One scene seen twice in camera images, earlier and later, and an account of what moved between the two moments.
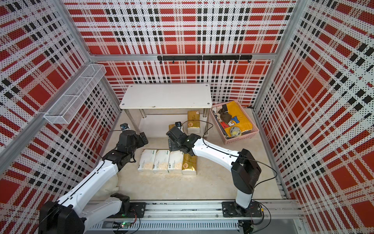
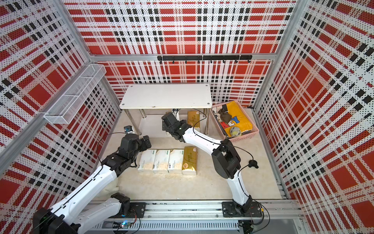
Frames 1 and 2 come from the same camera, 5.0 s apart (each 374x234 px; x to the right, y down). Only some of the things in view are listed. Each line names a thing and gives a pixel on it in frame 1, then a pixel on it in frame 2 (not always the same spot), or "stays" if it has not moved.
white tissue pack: x=175 y=162 stays
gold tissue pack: x=189 y=164 stays
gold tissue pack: x=194 y=122 stays
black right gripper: x=172 y=146 -> x=164 y=126
